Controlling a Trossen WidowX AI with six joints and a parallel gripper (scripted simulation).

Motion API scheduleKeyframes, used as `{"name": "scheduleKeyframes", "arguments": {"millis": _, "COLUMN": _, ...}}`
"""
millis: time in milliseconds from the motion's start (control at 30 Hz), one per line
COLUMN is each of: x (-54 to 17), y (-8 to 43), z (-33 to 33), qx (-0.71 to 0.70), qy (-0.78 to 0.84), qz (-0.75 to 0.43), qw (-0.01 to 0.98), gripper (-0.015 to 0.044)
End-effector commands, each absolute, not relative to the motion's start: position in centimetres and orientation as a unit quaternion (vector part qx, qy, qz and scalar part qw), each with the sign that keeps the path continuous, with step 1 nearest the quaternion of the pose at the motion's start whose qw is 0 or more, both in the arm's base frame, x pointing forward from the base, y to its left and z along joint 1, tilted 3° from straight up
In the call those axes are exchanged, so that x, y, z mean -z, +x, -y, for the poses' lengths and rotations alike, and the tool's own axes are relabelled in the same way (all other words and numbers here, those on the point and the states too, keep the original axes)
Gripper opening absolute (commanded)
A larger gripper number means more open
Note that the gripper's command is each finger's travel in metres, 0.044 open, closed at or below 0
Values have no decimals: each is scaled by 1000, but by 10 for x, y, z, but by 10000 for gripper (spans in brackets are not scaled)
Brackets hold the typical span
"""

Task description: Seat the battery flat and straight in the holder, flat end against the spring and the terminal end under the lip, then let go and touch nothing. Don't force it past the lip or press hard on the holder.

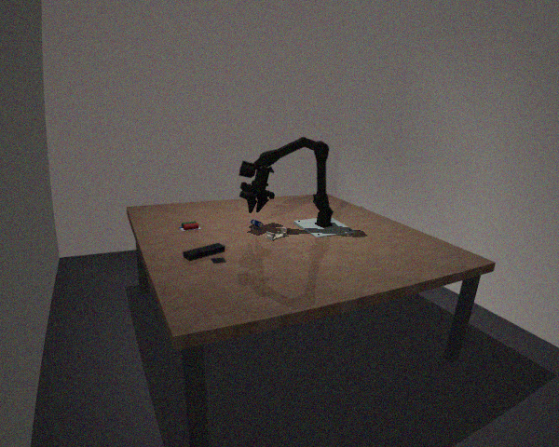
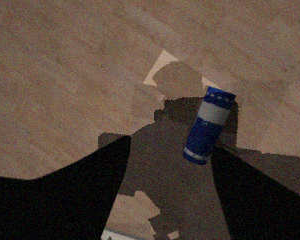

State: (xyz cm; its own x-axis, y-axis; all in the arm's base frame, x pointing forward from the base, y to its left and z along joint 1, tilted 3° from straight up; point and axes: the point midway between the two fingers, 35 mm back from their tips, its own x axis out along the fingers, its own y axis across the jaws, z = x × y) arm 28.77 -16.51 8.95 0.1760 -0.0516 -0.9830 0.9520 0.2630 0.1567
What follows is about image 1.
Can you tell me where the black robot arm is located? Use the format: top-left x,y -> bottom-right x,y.
239,137 -> 334,228

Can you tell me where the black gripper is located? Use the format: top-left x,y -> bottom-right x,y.
239,179 -> 275,213

